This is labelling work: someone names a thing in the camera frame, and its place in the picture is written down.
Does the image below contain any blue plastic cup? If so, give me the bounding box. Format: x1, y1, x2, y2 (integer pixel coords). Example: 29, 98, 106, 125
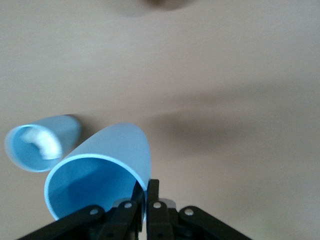
4, 114, 83, 173
43, 122, 153, 222

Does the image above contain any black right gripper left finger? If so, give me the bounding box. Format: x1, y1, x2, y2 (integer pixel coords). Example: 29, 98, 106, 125
14, 181, 146, 240

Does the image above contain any crumpled white tissue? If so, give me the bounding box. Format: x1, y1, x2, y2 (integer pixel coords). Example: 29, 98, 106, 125
21, 127, 62, 160

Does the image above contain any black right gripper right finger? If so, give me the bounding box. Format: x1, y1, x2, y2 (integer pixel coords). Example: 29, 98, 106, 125
146, 179, 251, 240

